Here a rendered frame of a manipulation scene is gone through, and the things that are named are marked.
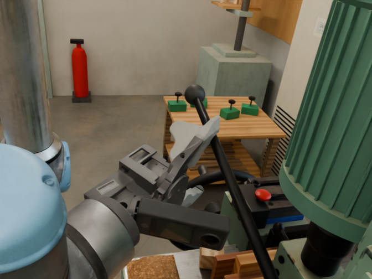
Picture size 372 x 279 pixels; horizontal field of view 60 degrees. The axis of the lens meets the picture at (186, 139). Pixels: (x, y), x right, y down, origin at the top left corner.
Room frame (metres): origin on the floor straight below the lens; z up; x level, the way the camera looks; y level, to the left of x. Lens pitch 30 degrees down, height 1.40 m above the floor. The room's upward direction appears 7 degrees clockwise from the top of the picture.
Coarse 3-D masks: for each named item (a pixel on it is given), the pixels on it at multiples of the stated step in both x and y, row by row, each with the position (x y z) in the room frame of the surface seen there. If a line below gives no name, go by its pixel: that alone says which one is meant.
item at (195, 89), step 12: (192, 96) 0.48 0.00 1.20; (204, 96) 0.49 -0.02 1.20; (204, 108) 0.46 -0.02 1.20; (204, 120) 0.43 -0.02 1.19; (216, 144) 0.38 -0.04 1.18; (216, 156) 0.36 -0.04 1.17; (228, 168) 0.34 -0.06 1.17; (228, 180) 0.32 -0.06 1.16; (240, 192) 0.30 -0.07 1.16; (240, 204) 0.29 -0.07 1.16; (240, 216) 0.28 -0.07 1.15; (252, 228) 0.26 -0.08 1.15; (252, 240) 0.25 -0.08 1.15; (264, 252) 0.23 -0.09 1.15; (264, 264) 0.22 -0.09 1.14; (264, 276) 0.21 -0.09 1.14; (276, 276) 0.21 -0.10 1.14
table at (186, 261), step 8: (224, 248) 0.45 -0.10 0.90; (232, 248) 0.46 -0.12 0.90; (144, 256) 0.41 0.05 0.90; (176, 256) 0.42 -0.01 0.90; (184, 256) 0.42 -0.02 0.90; (192, 256) 0.42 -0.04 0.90; (176, 264) 0.40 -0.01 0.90; (184, 264) 0.40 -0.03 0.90; (192, 264) 0.41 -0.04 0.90; (344, 264) 0.45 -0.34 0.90; (184, 272) 0.39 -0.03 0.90; (192, 272) 0.39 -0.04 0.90; (200, 272) 0.39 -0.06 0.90; (208, 272) 0.39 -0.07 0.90
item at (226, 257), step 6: (276, 246) 0.41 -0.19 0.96; (234, 252) 0.39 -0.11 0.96; (240, 252) 0.39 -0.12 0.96; (246, 252) 0.39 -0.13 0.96; (252, 252) 0.39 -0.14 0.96; (216, 258) 0.37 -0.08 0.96; (222, 258) 0.37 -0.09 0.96; (228, 258) 0.38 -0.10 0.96; (234, 258) 0.38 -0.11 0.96; (216, 264) 0.37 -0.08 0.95; (222, 264) 0.37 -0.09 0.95; (228, 264) 0.37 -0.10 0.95; (216, 270) 0.37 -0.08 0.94; (222, 270) 0.37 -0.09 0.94; (228, 270) 0.38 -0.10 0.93; (216, 276) 0.37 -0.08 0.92; (222, 276) 0.37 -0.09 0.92
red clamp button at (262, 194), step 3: (258, 189) 0.50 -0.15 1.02; (261, 189) 0.50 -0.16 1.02; (255, 192) 0.49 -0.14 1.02; (258, 192) 0.49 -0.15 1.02; (261, 192) 0.49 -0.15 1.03; (264, 192) 0.49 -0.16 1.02; (267, 192) 0.49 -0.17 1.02; (255, 195) 0.48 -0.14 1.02; (258, 195) 0.48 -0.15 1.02; (261, 195) 0.48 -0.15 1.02; (264, 195) 0.48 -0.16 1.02; (267, 195) 0.48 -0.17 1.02; (270, 195) 0.48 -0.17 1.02; (258, 198) 0.47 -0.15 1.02; (261, 198) 0.47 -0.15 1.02; (264, 198) 0.47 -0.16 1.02; (267, 198) 0.47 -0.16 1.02; (270, 198) 0.48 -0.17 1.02
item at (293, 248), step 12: (288, 240) 0.36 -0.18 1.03; (300, 240) 0.37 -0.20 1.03; (276, 252) 0.36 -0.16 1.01; (288, 252) 0.34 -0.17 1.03; (300, 252) 0.34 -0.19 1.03; (276, 264) 0.35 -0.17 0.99; (288, 264) 0.33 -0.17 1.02; (300, 264) 0.32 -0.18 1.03; (288, 276) 0.32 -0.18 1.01; (300, 276) 0.30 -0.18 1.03; (312, 276) 0.30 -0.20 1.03; (336, 276) 0.31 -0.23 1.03
